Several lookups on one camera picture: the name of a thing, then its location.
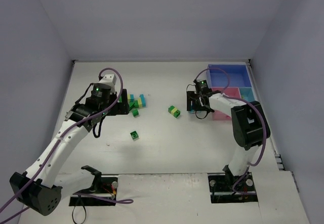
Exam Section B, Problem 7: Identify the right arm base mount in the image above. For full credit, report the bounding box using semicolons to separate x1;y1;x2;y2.
208;173;258;204

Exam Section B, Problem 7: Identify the small green lego brick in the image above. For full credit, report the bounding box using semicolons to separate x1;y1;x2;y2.
132;109;139;117

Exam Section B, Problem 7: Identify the dark green lego brick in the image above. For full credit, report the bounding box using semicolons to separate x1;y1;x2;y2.
130;131;139;141

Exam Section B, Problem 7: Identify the light blue plastic bin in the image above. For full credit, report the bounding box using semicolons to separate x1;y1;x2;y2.
239;87;255;102

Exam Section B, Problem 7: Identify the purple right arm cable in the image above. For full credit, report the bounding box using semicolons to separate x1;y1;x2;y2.
194;68;266;196

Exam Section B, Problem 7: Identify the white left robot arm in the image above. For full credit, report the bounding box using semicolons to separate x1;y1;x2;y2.
10;71;129;216

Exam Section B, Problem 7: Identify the cyan yellow lego stack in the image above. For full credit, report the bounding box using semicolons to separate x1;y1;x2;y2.
129;94;146;110

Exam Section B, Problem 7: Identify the green yellow lego stack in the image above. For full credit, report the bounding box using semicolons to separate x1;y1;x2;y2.
168;105;181;118

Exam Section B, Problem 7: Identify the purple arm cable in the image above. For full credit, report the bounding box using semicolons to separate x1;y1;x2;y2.
0;67;134;219
194;68;266;196

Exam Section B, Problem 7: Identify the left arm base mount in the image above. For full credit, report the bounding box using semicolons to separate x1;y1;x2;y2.
68;175;118;207

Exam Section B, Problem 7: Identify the pink plastic bin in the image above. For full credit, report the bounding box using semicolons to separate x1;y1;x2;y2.
209;87;244;121

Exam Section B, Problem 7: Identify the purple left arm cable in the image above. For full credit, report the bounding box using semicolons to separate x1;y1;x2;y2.
0;67;134;219

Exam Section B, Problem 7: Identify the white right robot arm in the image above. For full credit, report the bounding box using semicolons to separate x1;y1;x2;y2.
186;80;270;176

